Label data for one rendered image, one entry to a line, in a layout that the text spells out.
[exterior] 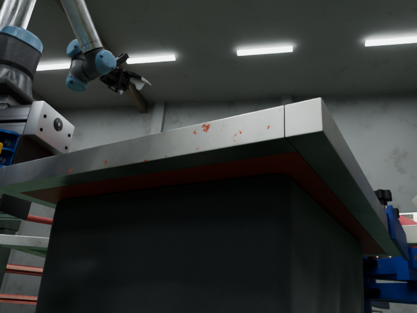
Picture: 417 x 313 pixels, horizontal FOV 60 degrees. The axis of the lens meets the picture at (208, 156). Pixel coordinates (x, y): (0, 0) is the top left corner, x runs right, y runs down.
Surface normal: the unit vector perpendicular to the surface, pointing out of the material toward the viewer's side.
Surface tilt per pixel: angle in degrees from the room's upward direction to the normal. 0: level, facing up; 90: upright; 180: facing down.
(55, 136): 90
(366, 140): 90
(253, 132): 90
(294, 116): 90
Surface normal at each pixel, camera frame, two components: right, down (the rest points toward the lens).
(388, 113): -0.21, -0.39
